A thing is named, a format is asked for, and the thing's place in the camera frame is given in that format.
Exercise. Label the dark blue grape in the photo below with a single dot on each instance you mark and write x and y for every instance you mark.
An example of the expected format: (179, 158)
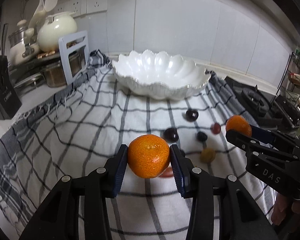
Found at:
(201, 136)

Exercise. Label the steel pot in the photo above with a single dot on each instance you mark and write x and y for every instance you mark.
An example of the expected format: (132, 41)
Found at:
(54, 75)

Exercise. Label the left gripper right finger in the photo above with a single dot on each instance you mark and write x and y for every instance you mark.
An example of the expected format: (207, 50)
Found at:
(240, 217)

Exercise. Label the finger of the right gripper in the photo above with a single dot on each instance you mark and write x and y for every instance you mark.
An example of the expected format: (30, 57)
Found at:
(247, 143)
(279, 140)

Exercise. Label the black spice rack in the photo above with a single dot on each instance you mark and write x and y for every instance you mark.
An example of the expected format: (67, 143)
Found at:
(289, 86)

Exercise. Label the red grape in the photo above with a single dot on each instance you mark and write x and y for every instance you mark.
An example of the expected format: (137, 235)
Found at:
(216, 128)

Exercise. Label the white scalloped bowl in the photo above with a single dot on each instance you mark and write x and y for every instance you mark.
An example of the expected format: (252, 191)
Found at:
(159, 75)

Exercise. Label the checkered kitchen cloth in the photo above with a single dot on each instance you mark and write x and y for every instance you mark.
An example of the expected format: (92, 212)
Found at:
(79, 128)

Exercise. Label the wall socket panel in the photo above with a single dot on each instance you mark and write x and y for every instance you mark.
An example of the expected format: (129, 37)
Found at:
(78, 8)

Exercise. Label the mandarin orange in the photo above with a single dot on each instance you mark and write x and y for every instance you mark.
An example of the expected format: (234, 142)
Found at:
(239, 124)
(148, 156)

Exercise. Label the gas stove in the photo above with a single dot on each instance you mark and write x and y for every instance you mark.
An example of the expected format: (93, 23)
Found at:
(271, 112)

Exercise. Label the right hand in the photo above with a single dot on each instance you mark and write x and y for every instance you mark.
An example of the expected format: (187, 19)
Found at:
(281, 208)

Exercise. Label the white pot rack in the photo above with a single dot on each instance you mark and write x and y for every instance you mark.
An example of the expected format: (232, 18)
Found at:
(74, 53)

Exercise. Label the yellow green grape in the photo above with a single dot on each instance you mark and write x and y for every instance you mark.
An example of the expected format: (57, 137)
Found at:
(207, 155)

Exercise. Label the small white steamer pot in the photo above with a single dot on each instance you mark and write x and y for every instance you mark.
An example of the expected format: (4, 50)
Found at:
(21, 52)

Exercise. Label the black knife block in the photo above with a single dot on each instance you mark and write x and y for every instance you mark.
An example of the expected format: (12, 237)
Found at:
(9, 101)

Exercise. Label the cream ceramic pot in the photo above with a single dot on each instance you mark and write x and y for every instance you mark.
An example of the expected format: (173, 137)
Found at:
(55, 27)

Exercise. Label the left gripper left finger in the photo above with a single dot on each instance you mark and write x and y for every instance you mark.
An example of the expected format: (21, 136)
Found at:
(58, 214)

